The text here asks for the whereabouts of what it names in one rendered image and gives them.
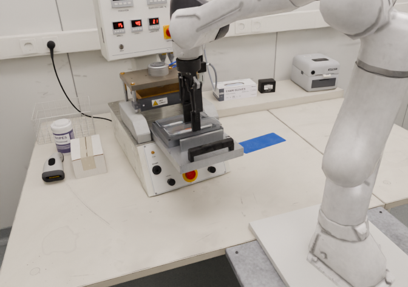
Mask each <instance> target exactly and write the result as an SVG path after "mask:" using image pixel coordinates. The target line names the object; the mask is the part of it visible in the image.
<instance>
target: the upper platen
mask: <svg viewBox="0 0 408 287"><path fill-rule="evenodd" d="M173 92H179V83H174V84H167V85H164V86H157V87H151V88H147V89H141V90H136V94H137V101H138V102H139V99H142V98H148V97H152V96H157V95H163V94H167V93H173Z"/></svg>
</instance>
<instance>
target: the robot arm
mask: <svg viewBox="0 0 408 287"><path fill-rule="evenodd" d="M314 1H320V6H319V10H320V12H321V15H322V17H323V19H324V21H325V22H326V23H327V24H328V25H330V26H331V27H332V28H334V29H336V30H338V31H340V32H342V33H343V34H345V35H347V36H348V37H350V38H351V39H353V40H356V39H360V41H361V45H360V49H359V53H358V57H357V60H356V61H355V65H354V68H353V71H352V75H351V78H350V81H349V84H348V88H347V92H346V94H345V98H344V100H343V103H342V106H341V108H340V110H339V113H338V116H337V118H336V121H335V123H334V125H333V128H332V130H331V134H330V136H329V139H328V141H327V145H326V147H325V151H324V155H323V158H322V167H321V168H322V170H323V172H324V174H325V176H326V180H325V187H324V194H323V198H322V203H321V205H320V207H319V213H318V222H317V225H316V229H315V232H314V234H313V236H312V238H311V240H310V244H309V246H308V251H309V253H308V256H307V261H308V262H309V263H311V264H312V265H313V266H314V267H315V268H316V269H317V270H319V271H320V272H321V273H323V274H324V275H325V276H326V277H327V278H328V279H329V280H331V281H332V282H333V283H334V284H335V285H336V286H338V287H391V286H392V285H393V283H394V281H395V277H394V276H393V274H392V273H391V272H390V271H389V270H388V269H387V267H386V261H387V260H386V258H385V256H384V254H383V253H382V251H381V245H380V243H377V242H376V241H375V239H374V238H373V236H372V235H371V233H370V231H369V221H368V216H367V212H368V209H369V204H370V199H371V196H372V192H373V188H374V185H375V181H376V178H377V174H378V171H379V167H380V164H381V160H382V157H383V153H384V149H385V146H386V142H387V139H388V137H389V135H390V132H391V130H392V127H393V125H394V123H395V120H396V118H397V115H398V112H399V111H400V108H401V105H402V103H403V100H404V97H405V95H406V93H407V90H408V13H407V12H399V11H398V10H397V9H395V8H394V7H393V6H394V5H395V3H396V0H212V1H210V2H209V1H207V0H170V25H169V32H170V35H171V38H172V48H173V55H174V57H177V58H176V67H177V71H179V73H178V81H179V92H180V101H182V104H183V118H184V123H188V122H191V128H192V131H193V132H195V131H198V130H201V125H200V112H203V102H202V82H201V81H199V82H198V79H197V71H199V70H200V69H201V62H200V57H199V56H200V55H202V52H203V51H204V50H205V49H206V43H208V42H212V41H215V40H217V39H220V38H223V37H224V36H225V35H226V34H227V33H228V31H229V27H230V24H231V23H233V22H236V21H239V20H243V19H249V18H256V17H260V16H268V15H275V14H279V13H286V12H291V11H293V10H296V9H297V8H300V7H303V6H305V5H307V4H310V3H312V2H314Z"/></svg>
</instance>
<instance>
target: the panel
mask: <svg viewBox="0 0 408 287"><path fill-rule="evenodd" d="M143 151H144V155H145V159H146V164H147V167H148V171H149V176H150V179H151V184H152V189H153V192H154V196H155V195H158V194H162V193H164V192H168V191H171V190H174V189H178V188H180V187H183V186H187V185H190V184H193V183H196V182H199V181H203V180H206V179H209V178H212V177H216V176H218V175H222V174H225V173H227V171H226V166H225V162H224V161H223V162H221V163H217V164H213V165H210V166H213V167H215V168H216V171H215V172H214V173H210V172H209V171H208V167H210V166H207V167H203V168H200V169H197V170H195V173H196V175H195V178H193V179H192V180H189V179H187V178H186V176H185V173H184V174H180V173H179V172H178V170H177V169H176V168H175V167H174V165H173V164H172V163H171V162H170V160H169V159H168V158H167V156H166V155H165V154H164V153H163V151H162V150H161V149H160V148H159V146H158V145H157V143H156V142H154V143H149V144H145V145H143ZM156 166H159V167H160V168H161V172H160V173H159V174H155V173H154V171H153V169H154V167H156ZM170 178H172V179H174V180H175V185H173V186H170V185H169V184H168V183H167V181H168V179H170Z"/></svg>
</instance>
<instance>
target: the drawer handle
mask: <svg viewBox="0 0 408 287"><path fill-rule="evenodd" d="M226 147H228V149H229V150H231V151H232V150H234V140H233V139H232V138H226V139H223V140H219V141H215V142H212V143H208V144H204V145H201V146H197V147H192V148H189V149H188V160H189V161H190V162H191V163H192V162H194V157H195V156H198V155H202V154H206V153H209V152H213V151H215V150H219V149H224V148H226Z"/></svg>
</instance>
